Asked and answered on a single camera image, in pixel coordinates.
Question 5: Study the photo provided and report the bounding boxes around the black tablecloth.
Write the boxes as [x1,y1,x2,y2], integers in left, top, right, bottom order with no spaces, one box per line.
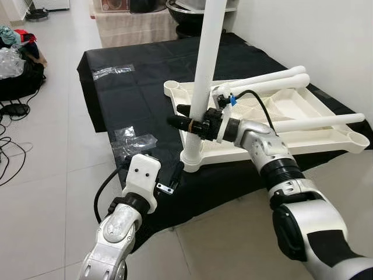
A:
[77,32,373,251]

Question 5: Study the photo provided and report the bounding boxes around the clear tape strip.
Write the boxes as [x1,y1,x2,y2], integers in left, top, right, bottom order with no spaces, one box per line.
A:
[92,64,136,81]

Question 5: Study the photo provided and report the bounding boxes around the white plastic table top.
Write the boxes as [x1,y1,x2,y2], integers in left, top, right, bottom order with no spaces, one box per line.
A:
[163,76,371,173]

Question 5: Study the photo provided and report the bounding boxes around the beige woven mat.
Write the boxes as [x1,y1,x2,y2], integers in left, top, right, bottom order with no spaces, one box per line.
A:
[93,5,196,48]

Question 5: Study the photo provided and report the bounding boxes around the large black round bowl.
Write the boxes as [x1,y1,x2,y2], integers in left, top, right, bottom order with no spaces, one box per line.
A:
[166,0,240,39]

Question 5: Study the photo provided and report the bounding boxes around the red patterned box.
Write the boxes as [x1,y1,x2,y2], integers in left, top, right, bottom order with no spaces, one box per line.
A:
[100,0,130,12]

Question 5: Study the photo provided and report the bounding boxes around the black router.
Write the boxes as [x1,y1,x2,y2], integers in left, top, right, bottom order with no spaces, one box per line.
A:
[0,103,30,116]

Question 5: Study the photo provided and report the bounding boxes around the red cloth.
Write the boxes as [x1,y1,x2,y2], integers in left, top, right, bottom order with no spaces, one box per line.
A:
[15,28,38,50]

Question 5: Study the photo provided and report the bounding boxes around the black stand base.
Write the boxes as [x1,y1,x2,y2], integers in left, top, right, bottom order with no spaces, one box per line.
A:
[26,5,52,21]

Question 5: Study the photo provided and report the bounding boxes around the clear plastic bag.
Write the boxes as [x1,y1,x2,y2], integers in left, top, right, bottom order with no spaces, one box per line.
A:
[0,47,25,79]

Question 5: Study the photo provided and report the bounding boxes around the teal cloth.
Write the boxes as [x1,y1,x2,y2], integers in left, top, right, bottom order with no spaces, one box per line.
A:
[0,24,18,47]

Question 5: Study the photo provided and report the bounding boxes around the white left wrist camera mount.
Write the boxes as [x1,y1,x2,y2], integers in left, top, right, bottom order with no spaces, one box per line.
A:
[121,153,162,214]

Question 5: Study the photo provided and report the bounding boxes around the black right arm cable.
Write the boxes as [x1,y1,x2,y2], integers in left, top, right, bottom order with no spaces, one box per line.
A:
[231,89,279,136]

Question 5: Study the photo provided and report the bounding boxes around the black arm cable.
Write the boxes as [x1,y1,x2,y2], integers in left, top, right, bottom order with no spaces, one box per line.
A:
[231,89,279,136]
[93,157,130,223]

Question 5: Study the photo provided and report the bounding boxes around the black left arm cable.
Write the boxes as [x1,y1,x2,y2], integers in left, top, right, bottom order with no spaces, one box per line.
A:
[93,157,130,223]

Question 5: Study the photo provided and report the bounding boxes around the black floor cables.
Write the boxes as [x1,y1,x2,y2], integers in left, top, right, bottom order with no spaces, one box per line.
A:
[0,87,34,187]

